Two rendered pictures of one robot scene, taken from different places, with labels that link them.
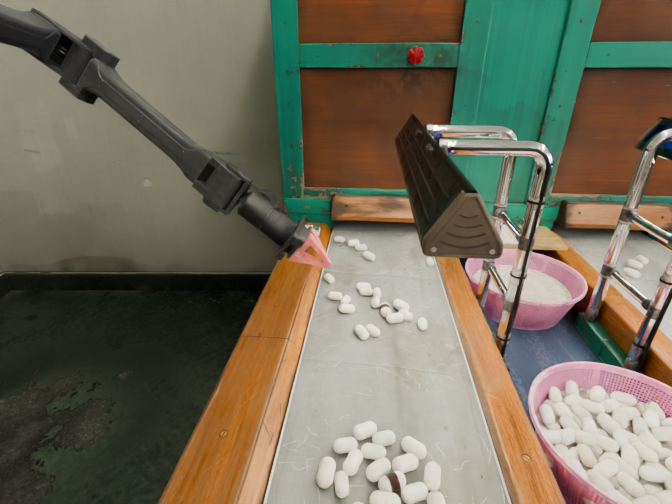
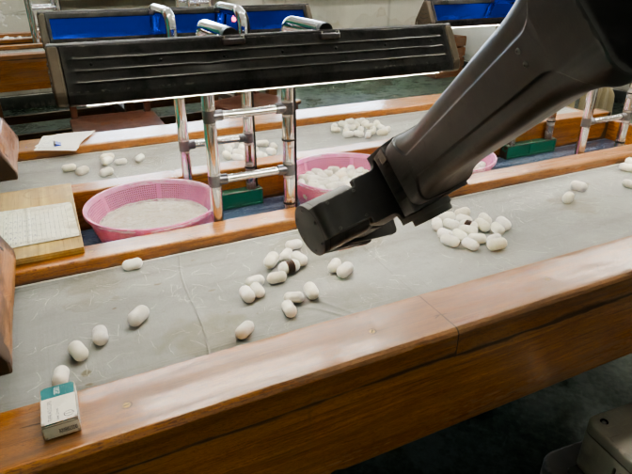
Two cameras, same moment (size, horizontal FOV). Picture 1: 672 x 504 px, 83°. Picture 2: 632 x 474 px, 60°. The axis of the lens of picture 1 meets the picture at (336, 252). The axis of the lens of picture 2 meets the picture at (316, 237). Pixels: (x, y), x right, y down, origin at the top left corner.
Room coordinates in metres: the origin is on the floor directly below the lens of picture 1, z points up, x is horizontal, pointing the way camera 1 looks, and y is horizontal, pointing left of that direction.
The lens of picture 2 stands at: (1.04, 0.60, 1.20)
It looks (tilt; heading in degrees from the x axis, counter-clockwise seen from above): 27 degrees down; 239
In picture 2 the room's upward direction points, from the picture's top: straight up
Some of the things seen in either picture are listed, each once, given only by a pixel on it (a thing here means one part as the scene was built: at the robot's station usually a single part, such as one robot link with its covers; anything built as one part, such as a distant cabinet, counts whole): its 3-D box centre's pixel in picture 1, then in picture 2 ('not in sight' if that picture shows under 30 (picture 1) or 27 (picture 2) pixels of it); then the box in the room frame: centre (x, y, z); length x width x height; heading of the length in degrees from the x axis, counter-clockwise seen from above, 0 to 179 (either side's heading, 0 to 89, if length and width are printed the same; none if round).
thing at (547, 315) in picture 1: (519, 289); (155, 222); (0.80, -0.45, 0.72); 0.27 x 0.27 x 0.10
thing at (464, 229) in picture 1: (427, 157); (277, 57); (0.66, -0.16, 1.08); 0.62 x 0.08 x 0.07; 175
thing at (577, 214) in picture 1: (616, 215); (1, 146); (1.04, -0.81, 0.83); 0.30 x 0.06 x 0.07; 85
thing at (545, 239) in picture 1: (497, 235); (34, 220); (1.02, -0.47, 0.77); 0.33 x 0.15 x 0.01; 85
